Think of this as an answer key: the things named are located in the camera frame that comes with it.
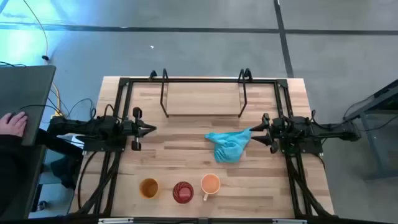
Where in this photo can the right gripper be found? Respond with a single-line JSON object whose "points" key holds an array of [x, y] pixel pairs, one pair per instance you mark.
{"points": [[278, 132]]}

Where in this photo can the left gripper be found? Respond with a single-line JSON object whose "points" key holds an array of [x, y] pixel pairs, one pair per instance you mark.
{"points": [[136, 130]]}

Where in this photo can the yellow plastic cup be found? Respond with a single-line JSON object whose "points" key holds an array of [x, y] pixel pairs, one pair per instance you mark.
{"points": [[149, 188]]}

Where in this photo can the red faceted plastic cup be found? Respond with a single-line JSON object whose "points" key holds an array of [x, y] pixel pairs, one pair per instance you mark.
{"points": [[183, 193]]}

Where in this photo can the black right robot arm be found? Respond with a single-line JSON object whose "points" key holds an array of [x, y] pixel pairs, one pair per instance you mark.
{"points": [[308, 130]]}

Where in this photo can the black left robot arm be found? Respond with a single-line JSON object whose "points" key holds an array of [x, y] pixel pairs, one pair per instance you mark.
{"points": [[93, 126]]}

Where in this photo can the blue microfibre cloth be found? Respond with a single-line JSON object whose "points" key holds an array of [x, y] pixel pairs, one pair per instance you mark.
{"points": [[230, 146]]}

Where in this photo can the grey metal table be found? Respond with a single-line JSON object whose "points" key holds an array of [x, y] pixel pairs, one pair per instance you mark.
{"points": [[373, 105]]}

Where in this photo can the dark grey desk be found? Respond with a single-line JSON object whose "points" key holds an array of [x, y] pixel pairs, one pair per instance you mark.
{"points": [[28, 90]]}

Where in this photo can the person's hand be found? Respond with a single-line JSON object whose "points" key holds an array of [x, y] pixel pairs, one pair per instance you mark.
{"points": [[14, 126]]}

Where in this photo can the black computer mouse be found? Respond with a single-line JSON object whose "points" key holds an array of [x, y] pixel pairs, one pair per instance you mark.
{"points": [[12, 114]]}

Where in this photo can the person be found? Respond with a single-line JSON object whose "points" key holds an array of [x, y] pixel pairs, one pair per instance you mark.
{"points": [[12, 174]]}

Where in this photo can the black aluminium rig frame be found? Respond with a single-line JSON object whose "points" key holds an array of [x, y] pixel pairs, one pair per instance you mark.
{"points": [[202, 80]]}

